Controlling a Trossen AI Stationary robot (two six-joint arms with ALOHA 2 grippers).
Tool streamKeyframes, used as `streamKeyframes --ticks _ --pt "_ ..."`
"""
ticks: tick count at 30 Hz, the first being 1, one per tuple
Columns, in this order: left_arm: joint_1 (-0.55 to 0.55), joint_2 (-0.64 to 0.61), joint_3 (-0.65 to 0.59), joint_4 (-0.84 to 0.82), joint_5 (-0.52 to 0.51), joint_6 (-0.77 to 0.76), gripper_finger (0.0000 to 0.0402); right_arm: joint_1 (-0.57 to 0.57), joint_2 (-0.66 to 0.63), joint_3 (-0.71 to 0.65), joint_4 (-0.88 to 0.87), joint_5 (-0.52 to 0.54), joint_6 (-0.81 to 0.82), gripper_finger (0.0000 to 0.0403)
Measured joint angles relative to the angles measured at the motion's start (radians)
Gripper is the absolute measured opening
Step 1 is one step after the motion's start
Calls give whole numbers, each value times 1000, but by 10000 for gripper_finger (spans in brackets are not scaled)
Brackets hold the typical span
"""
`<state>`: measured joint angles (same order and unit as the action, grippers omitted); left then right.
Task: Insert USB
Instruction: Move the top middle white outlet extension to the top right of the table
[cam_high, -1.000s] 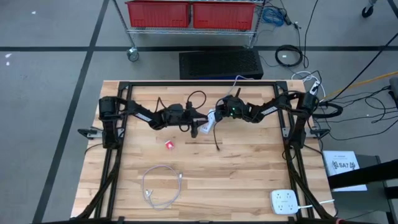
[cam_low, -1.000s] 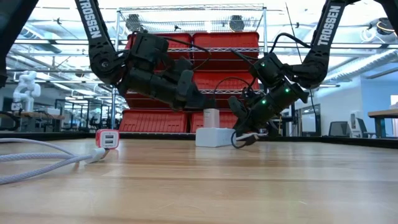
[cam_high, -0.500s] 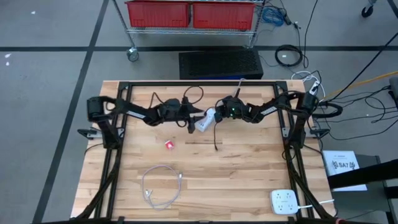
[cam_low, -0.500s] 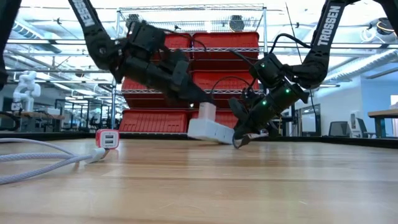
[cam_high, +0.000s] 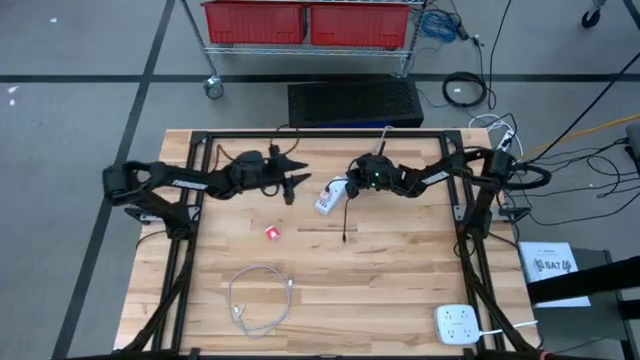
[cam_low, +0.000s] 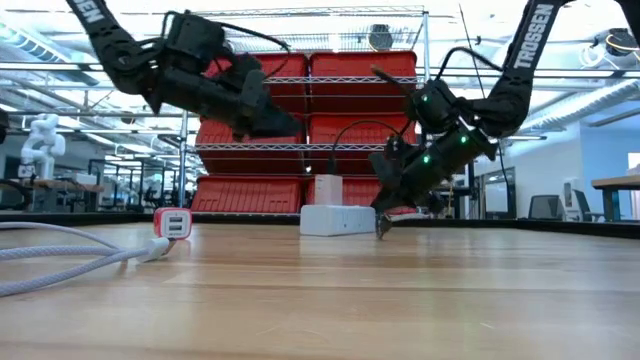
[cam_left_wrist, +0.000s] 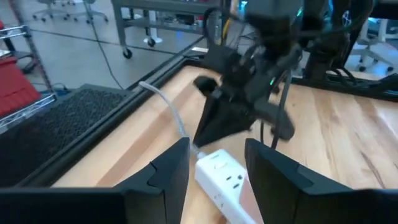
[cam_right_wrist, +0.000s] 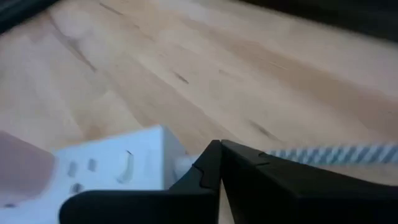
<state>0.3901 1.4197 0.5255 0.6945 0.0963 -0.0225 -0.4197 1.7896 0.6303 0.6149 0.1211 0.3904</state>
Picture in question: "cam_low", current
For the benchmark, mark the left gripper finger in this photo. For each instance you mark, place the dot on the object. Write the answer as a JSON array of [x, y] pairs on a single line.
[[265, 131], [272, 112]]

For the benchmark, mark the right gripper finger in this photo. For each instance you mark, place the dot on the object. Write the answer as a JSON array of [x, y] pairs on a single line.
[[381, 215], [397, 206]]

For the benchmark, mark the white power strip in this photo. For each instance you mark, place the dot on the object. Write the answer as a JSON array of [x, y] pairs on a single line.
[[337, 220]]

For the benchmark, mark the red white USB charger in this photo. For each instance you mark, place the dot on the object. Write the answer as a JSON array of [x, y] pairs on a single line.
[[172, 224]]

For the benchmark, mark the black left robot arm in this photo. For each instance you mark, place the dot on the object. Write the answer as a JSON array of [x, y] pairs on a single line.
[[115, 50]]

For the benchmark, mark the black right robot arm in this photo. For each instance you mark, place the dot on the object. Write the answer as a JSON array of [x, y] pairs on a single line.
[[530, 50]]

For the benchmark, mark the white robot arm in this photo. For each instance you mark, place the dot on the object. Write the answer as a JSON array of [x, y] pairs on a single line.
[[42, 145]]

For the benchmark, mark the red plastic storage bin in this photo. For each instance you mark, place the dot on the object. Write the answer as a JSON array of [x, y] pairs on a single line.
[[357, 192], [245, 195], [360, 137], [250, 160], [299, 95], [345, 65]]

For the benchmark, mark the black framed screen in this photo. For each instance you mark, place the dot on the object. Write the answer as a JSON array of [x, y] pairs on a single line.
[[500, 195]]

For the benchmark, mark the dark mesh office chair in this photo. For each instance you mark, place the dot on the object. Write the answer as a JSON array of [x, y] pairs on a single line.
[[545, 207]]

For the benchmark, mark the cluttered wooden workbench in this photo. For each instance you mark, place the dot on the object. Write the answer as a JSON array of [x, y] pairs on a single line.
[[60, 187]]

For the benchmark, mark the wooden desk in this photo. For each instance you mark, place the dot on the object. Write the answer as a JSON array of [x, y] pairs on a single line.
[[617, 182]]

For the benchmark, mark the white USB wall charger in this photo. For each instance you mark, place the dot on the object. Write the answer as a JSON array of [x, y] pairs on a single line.
[[328, 190]]

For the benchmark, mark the black aluminium table frame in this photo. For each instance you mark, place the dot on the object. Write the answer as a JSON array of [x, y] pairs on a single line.
[[250, 218]]

